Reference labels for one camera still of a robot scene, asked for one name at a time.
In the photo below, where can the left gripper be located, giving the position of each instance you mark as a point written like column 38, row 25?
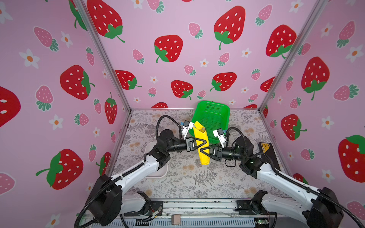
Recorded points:
column 189, row 141

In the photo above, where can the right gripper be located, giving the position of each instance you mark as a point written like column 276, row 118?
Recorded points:
column 217, row 152

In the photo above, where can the yellow paper napkin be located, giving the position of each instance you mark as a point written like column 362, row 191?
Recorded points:
column 198, row 134

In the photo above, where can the green plastic basket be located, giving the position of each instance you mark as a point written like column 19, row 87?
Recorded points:
column 212, row 116

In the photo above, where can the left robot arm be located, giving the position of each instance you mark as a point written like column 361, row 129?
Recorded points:
column 106, row 202

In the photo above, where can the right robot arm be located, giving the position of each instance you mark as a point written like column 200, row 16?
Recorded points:
column 310, row 205

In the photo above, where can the black box yellow label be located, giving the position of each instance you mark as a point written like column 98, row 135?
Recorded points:
column 267, row 148

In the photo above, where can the small pink block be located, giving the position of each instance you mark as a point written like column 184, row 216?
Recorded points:
column 176, row 219

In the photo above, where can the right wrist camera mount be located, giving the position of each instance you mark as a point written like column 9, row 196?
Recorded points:
column 220, row 134

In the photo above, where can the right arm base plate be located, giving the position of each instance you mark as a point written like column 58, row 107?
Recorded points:
column 246, row 207

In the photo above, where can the aluminium rail frame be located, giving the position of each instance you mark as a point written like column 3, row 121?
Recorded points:
column 204, row 213

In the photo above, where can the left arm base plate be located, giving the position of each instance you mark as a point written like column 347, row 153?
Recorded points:
column 151, row 208

